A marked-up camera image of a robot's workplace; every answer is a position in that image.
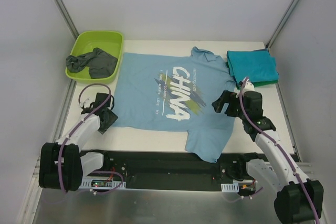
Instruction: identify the teal folded t shirt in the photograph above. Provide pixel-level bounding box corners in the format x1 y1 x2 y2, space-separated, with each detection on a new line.
226 50 279 83

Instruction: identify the left aluminium frame post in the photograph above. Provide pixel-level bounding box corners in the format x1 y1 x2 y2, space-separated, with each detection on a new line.
54 0 79 39

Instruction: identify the dark blue folded t shirt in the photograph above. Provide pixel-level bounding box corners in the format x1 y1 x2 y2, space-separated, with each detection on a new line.
253 48 268 52

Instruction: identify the left white slotted cable duct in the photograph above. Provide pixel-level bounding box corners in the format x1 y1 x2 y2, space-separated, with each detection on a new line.
79 178 126 190

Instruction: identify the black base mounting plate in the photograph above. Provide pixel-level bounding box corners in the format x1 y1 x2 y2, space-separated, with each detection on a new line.
83 151 266 196

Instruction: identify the aluminium frame post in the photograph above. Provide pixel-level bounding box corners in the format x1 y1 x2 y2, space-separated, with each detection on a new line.
265 0 301 50
54 0 79 39

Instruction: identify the front aluminium rail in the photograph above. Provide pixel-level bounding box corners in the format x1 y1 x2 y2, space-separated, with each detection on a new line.
32 157 317 180

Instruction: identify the green folded t shirt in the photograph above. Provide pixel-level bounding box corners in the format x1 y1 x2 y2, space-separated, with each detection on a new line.
226 62 278 87

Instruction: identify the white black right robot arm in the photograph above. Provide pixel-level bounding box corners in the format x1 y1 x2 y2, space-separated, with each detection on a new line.
212 90 324 223

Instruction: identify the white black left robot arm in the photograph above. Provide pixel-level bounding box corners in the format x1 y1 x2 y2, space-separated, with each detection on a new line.
39 93 118 192

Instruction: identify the white slotted cable duct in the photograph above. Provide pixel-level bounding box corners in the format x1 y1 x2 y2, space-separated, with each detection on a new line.
220 183 239 193
79 178 126 190

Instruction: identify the right white slotted cable duct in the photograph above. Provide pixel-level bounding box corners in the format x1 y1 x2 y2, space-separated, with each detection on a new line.
220 183 239 193

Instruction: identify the light blue t shirt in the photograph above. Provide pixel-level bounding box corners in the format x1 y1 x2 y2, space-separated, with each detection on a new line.
114 47 236 163

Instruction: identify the right aluminium frame post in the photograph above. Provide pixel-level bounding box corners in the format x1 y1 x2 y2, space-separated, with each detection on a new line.
265 0 301 50

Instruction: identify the grey crumpled t shirt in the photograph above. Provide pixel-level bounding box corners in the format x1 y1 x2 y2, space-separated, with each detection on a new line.
66 48 118 79

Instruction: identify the lime green plastic basin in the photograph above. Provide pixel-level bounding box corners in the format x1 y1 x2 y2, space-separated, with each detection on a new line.
65 30 123 84

